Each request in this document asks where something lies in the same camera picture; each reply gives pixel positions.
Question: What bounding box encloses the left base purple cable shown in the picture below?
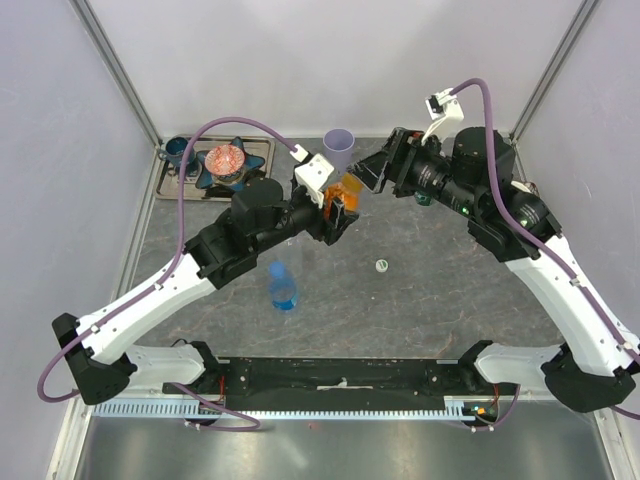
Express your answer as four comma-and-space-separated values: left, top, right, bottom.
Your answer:
169, 380, 262, 433

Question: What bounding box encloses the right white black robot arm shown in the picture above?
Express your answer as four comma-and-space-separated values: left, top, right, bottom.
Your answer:
348, 127, 639, 413

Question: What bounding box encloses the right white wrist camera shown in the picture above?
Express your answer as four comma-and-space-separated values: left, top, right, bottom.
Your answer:
421, 88, 464, 145

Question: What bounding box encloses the metal tray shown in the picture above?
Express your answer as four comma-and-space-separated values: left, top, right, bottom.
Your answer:
155, 135, 276, 202

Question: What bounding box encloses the red patterned bowl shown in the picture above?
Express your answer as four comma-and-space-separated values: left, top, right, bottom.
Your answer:
204, 144, 246, 179

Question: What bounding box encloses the white green bottle cap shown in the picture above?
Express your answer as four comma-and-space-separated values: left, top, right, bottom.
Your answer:
375, 259, 389, 273

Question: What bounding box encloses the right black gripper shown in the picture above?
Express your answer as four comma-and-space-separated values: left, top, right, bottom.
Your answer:
347, 125, 482, 219

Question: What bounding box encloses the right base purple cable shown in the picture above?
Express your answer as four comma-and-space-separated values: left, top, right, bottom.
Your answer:
449, 382, 523, 433

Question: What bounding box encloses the pink white mug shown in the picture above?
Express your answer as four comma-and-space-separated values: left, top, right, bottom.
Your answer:
511, 180, 538, 196

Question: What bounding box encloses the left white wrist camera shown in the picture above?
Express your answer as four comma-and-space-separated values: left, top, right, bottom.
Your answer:
294, 154, 335, 209

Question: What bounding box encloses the slotted cable duct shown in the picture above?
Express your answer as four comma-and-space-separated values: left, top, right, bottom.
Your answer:
93, 397, 475, 422

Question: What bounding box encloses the lavender plastic cup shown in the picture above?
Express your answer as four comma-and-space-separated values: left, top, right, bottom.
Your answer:
323, 128, 355, 173

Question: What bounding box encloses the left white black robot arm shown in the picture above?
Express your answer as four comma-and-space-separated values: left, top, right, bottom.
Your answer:
53, 175, 363, 405

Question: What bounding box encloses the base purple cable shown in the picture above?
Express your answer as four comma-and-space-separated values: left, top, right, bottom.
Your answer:
169, 380, 262, 433
449, 382, 523, 433

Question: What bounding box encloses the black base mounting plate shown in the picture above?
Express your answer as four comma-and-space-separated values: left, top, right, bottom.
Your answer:
187, 357, 516, 412

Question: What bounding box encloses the blue star-shaped dish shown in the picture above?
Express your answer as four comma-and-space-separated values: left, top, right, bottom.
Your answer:
195, 137, 266, 198

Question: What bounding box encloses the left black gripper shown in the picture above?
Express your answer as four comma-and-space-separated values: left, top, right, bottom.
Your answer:
253, 184, 359, 255

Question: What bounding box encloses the dark blue teacup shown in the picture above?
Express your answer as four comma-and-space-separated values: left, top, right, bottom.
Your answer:
158, 136, 189, 169

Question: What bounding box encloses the orange juice bottle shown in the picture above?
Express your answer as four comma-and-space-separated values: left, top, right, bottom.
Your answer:
324, 173, 364, 219

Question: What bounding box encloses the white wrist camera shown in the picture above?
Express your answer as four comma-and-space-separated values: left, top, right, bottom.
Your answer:
421, 88, 464, 145
294, 154, 335, 209

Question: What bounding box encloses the blue water bottle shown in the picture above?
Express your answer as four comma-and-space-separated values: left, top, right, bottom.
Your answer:
268, 261, 298, 311

